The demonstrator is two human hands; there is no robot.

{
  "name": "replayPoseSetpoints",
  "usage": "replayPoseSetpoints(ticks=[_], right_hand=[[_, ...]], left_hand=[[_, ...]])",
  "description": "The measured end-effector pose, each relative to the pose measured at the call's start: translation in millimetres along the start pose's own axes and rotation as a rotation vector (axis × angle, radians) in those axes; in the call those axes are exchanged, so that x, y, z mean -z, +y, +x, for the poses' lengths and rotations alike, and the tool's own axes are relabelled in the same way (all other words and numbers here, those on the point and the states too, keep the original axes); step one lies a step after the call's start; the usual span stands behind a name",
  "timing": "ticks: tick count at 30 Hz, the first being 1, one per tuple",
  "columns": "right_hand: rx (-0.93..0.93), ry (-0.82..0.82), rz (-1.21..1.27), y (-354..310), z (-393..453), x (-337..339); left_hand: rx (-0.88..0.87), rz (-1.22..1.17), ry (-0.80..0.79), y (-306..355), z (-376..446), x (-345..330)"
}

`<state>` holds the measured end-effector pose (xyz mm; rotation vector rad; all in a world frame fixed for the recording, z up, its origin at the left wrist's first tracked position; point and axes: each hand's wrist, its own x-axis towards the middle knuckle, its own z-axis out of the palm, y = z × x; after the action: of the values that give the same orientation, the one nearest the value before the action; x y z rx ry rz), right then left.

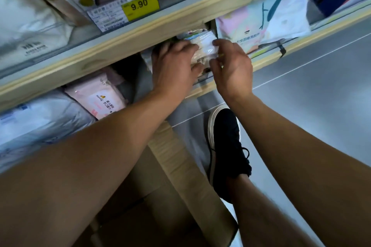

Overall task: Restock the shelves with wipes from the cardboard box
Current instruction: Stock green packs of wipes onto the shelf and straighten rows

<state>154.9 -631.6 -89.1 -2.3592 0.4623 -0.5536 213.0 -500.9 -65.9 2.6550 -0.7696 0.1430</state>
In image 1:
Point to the black shelf clip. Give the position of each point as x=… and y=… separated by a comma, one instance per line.
x=281, y=49

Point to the person's right forearm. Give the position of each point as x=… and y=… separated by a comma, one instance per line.
x=304, y=168

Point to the person's left hand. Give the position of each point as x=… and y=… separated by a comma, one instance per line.
x=171, y=73

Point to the person's leg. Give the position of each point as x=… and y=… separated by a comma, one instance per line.
x=260, y=217

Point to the grey white plastic package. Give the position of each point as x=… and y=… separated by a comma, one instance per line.
x=37, y=125

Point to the brown cardboard box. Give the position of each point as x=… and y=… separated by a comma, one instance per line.
x=185, y=174

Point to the person's right thumb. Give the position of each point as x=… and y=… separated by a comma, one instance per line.
x=215, y=69

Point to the white tissue packet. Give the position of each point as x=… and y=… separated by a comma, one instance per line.
x=206, y=45

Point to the pink wet wipes packet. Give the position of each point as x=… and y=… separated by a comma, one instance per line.
x=97, y=96

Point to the narrow wooden shelf board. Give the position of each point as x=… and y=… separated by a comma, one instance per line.
x=318, y=34

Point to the black shoe with white sole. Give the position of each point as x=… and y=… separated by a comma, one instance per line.
x=227, y=151

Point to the yellow and white price tag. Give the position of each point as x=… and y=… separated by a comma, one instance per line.
x=127, y=10

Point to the person's left forearm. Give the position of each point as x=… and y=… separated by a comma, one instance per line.
x=87, y=168

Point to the person's left thumb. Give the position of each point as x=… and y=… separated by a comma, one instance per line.
x=197, y=70

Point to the person's right hand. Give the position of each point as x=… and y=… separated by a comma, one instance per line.
x=236, y=76

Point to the white soft plastic package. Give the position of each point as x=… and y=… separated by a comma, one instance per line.
x=26, y=26

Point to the pastel printed tissue package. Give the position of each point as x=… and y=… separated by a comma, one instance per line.
x=269, y=18

